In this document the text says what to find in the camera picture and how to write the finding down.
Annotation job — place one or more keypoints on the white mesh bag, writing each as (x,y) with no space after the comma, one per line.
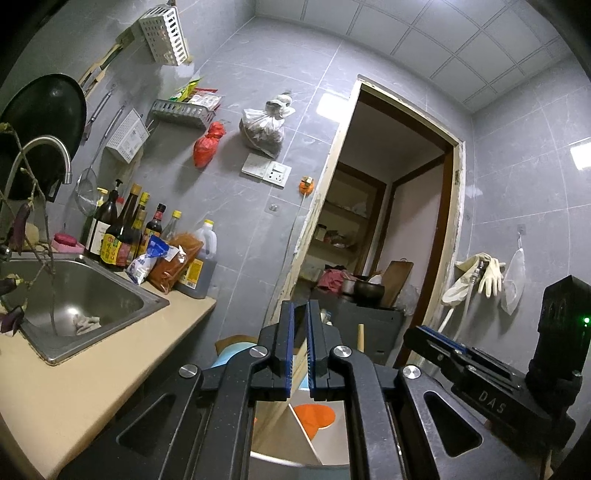
(513,281)

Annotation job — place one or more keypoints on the metal tongs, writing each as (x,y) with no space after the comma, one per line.
(94,115)

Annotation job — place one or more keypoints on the red seasoning packets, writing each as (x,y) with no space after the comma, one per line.
(205,98)

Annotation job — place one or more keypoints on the white hanging caddy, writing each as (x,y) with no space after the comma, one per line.
(127,136)

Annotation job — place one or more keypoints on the white wall socket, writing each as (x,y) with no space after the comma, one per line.
(277,174)

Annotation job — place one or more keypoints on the striped blanket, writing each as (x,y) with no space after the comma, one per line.
(231,359)

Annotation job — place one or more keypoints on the sauce bottle red neck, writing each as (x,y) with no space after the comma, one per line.
(154,224)

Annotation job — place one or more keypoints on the white rag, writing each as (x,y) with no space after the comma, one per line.
(87,324)

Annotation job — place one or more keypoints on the steel sink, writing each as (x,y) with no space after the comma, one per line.
(92,286)

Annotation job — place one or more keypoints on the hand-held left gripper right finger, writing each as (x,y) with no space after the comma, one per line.
(313,350)

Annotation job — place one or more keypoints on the clear bottle yellow cap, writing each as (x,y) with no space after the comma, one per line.
(171,228)

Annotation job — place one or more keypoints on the sauce bottle yellow cap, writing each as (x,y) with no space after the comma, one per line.
(141,217)

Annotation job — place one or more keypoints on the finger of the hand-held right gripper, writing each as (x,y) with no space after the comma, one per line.
(429,350)
(438,333)

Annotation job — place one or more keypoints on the wooden spatula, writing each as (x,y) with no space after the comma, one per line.
(94,74)

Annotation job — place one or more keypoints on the metal strainer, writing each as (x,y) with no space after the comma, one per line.
(87,191)

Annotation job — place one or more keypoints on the white wall basket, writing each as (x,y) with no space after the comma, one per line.
(164,32)

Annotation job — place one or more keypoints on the wooden chopstick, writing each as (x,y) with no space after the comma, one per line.
(360,337)

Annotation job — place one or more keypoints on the black wok pan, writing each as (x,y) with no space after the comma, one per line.
(41,120)

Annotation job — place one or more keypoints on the brown spice bag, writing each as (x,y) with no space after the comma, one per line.
(178,258)

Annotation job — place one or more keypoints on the wooden shelf unit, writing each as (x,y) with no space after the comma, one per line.
(344,210)

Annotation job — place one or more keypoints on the wooden cutting board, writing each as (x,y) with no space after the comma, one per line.
(397,281)

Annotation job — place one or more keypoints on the grey cabinet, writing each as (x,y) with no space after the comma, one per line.
(369,323)

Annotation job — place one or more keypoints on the blue white bag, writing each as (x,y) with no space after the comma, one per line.
(145,263)

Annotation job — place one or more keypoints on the pink soap box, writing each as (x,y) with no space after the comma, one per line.
(66,241)

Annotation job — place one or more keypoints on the clear plastic bag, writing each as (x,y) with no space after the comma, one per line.
(263,129)

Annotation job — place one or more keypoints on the red plastic bag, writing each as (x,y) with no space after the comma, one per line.
(205,147)

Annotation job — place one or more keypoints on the metal wall shelf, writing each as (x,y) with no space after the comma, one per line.
(180,113)

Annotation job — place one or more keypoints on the white wall switch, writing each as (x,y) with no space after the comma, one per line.
(254,165)

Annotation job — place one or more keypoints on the wooden door frame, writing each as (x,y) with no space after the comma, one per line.
(341,138)

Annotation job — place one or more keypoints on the tall dark sauce bottle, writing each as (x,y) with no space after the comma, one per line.
(128,212)

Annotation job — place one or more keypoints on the dark pump bottle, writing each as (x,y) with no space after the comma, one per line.
(111,240)

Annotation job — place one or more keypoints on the cream rubber glove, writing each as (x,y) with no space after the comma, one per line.
(459,281)
(491,277)

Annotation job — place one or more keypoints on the white plastic utensil basket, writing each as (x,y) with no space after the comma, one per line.
(277,434)

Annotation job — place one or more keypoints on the chrome faucet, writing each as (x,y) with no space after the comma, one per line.
(46,140)

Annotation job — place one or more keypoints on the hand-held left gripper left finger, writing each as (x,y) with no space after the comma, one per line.
(290,350)

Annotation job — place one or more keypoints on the red cloth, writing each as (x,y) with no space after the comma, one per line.
(332,279)

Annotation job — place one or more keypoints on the green bottle yellow cap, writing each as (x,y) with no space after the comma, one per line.
(94,230)

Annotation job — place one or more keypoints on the green seasoning packet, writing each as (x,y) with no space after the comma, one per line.
(184,91)

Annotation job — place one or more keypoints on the black pot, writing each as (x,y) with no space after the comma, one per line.
(369,293)

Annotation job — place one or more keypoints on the dried branch purple buds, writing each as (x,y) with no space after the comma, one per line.
(21,221)

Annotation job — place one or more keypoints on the beige kitchen counter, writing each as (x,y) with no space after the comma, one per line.
(92,406)

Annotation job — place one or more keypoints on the cooking oil jug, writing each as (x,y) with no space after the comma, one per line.
(205,249)

